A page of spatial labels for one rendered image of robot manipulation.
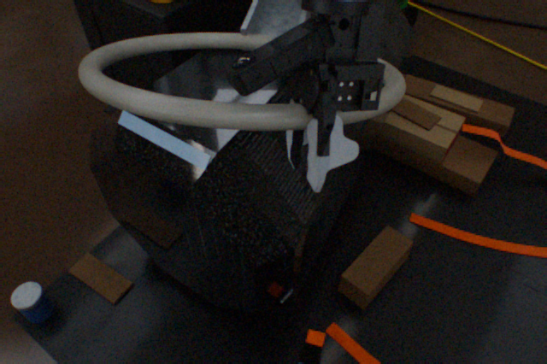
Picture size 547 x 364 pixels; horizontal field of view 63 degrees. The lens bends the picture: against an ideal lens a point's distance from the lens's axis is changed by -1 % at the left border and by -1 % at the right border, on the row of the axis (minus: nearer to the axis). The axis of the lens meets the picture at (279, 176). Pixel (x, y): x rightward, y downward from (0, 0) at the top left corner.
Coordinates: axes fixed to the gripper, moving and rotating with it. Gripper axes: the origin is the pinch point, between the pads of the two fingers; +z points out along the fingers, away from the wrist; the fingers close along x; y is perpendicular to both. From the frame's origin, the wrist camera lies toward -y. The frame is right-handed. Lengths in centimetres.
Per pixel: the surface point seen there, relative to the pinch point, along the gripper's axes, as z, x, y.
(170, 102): -8.3, 4.2, -14.7
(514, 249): 79, 57, 127
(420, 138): 47, 103, 107
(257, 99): 13, 67, 17
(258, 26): -8, 52, 12
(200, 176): 27, 53, -1
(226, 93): 13, 72, 10
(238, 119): -7.4, 0.0, -8.2
